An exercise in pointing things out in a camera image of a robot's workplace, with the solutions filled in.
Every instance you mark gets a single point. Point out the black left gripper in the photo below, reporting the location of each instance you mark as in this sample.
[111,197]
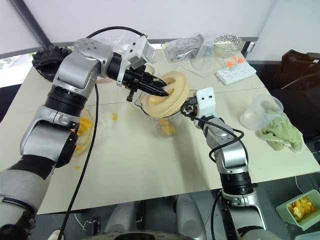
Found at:
[133,77]

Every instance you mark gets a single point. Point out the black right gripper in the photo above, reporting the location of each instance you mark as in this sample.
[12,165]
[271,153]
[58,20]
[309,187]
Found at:
[192,107]

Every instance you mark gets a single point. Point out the cream blender lid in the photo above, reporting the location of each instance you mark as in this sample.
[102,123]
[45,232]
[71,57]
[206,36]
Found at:
[175,95]

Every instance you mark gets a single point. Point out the clear blender jar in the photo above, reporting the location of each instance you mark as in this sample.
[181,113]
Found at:
[180,125]

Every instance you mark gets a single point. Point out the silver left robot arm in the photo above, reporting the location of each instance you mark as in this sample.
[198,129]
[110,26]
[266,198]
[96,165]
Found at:
[70,70]

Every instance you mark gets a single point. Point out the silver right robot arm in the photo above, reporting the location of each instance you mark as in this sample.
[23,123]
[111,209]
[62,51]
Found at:
[232,155]

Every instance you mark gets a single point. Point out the cream blender base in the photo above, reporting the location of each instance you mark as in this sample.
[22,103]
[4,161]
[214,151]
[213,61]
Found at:
[150,70]

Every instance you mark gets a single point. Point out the plastic bag with red packets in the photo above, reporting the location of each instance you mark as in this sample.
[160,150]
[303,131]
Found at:
[102,80]

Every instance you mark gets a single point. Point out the white power strip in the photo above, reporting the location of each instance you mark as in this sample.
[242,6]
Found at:
[235,73]

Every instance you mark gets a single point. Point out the clear crumpled plastic bag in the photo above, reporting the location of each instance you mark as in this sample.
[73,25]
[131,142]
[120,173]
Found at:
[120,41]

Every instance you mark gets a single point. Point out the clear plastic cup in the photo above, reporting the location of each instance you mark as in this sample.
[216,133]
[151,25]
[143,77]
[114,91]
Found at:
[257,115]

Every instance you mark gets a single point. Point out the foil lined bowl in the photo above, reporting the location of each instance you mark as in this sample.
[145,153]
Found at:
[227,46]

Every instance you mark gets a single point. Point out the clear glass bowl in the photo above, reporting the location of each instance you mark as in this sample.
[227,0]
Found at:
[87,140]

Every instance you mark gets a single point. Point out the green towel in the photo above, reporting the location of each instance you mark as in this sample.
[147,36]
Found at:
[282,135]

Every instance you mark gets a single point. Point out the black crumpled bag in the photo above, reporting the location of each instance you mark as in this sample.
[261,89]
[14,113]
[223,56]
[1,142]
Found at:
[47,60]

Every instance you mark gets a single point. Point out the green plastic bin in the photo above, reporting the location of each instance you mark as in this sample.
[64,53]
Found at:
[282,211]

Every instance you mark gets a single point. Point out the orange peels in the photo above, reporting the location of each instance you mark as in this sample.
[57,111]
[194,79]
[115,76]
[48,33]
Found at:
[301,207]

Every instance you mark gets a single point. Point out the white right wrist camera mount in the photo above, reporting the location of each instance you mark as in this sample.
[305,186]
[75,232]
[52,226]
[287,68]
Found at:
[206,100]

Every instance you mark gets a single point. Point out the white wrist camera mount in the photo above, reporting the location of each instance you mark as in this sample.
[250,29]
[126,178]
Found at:
[206,100]
[135,50]

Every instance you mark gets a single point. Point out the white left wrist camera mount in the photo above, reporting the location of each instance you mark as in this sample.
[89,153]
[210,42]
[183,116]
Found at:
[135,50]

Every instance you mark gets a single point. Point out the grey window frame beam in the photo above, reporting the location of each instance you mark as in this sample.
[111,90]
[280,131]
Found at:
[32,22]

